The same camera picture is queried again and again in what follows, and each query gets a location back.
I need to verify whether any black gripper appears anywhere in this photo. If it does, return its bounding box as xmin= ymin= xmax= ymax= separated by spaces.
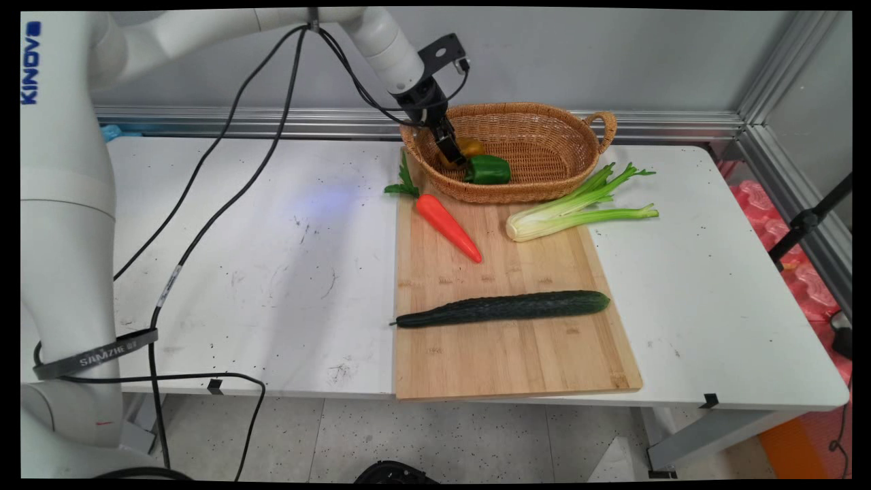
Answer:
xmin=393 ymin=76 xmax=470 ymax=168

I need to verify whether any dark green cucumber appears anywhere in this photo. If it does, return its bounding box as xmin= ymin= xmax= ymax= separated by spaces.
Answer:
xmin=389 ymin=290 xmax=611 ymax=329

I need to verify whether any yellow bell pepper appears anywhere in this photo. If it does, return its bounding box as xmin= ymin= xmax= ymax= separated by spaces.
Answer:
xmin=437 ymin=136 xmax=487 ymax=171

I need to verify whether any green bell pepper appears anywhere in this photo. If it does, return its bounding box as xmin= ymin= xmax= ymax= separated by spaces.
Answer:
xmin=463 ymin=154 xmax=512 ymax=186

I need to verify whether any orange toy carrot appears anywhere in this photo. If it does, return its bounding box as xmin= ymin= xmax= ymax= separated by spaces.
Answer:
xmin=384 ymin=151 xmax=484 ymax=265

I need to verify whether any woven wicker basket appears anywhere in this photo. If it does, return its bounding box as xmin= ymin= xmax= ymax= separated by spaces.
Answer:
xmin=399 ymin=102 xmax=619 ymax=205

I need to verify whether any green celery bunch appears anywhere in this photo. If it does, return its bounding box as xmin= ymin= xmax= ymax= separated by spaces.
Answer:
xmin=505 ymin=162 xmax=660 ymax=243

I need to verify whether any bamboo cutting board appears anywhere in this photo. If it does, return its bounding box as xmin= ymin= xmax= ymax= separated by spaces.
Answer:
xmin=393 ymin=151 xmax=644 ymax=401

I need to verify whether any black round floor object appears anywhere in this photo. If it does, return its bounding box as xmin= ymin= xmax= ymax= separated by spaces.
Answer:
xmin=354 ymin=460 xmax=440 ymax=484

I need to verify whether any black tripod stand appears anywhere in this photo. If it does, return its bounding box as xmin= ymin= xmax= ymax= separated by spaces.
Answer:
xmin=768 ymin=173 xmax=853 ymax=274

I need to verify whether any pink plastic packaging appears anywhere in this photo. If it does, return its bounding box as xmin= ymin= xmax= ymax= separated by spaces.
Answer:
xmin=719 ymin=161 xmax=853 ymax=389

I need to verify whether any grey table leg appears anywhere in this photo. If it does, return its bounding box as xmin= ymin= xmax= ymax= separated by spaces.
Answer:
xmin=638 ymin=406 xmax=812 ymax=478

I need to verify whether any black power adapter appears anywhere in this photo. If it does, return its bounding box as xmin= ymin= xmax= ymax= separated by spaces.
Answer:
xmin=827 ymin=310 xmax=853 ymax=361

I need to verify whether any orange floor box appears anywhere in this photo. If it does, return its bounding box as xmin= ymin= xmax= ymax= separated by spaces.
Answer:
xmin=757 ymin=414 xmax=844 ymax=480

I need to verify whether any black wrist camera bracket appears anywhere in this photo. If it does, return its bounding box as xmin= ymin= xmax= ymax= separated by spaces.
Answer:
xmin=416 ymin=33 xmax=472 ymax=77

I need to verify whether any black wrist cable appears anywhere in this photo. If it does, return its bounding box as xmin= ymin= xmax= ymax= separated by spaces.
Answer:
xmin=314 ymin=26 xmax=472 ymax=130

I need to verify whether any horizontal aluminium frame rail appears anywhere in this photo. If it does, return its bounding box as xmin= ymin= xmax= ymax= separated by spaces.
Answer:
xmin=94 ymin=105 xmax=746 ymax=145

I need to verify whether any thin black cable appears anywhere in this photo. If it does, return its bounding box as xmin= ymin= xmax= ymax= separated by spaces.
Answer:
xmin=112 ymin=26 xmax=308 ymax=282

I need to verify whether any black cable with white label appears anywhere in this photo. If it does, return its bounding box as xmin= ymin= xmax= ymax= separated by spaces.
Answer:
xmin=147 ymin=26 xmax=311 ymax=472

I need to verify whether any black cable loop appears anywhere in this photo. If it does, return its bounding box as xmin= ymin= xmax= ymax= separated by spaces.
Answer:
xmin=33 ymin=340 xmax=267 ymax=481

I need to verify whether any slanted aluminium frame rail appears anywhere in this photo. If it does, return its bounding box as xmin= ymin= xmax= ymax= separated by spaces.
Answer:
xmin=736 ymin=10 xmax=853 ymax=321

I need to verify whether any black velcro strap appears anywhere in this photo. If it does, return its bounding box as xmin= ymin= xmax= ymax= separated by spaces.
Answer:
xmin=33 ymin=328 xmax=160 ymax=382

